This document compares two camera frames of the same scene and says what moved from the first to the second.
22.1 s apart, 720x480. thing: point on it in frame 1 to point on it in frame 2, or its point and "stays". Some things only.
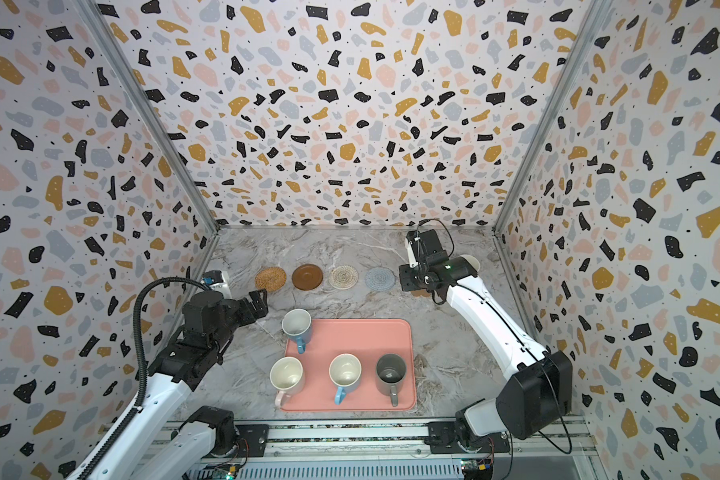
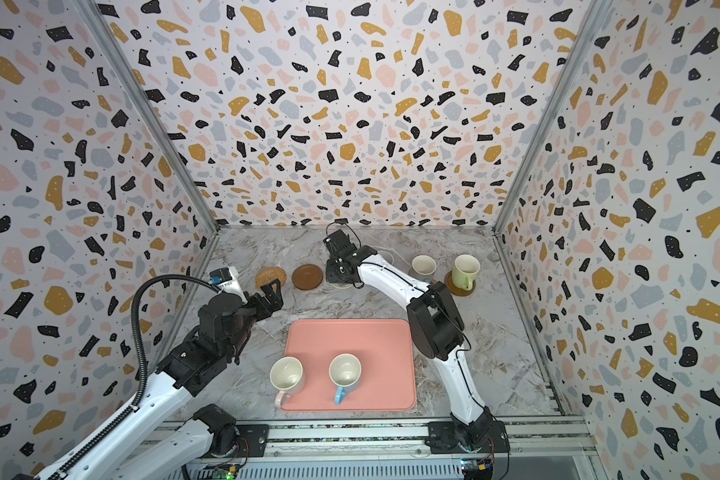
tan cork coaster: x=271 y=278 stays
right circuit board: x=477 y=469 stays
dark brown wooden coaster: x=307 y=277 stays
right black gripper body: x=411 y=278 to x=340 y=264
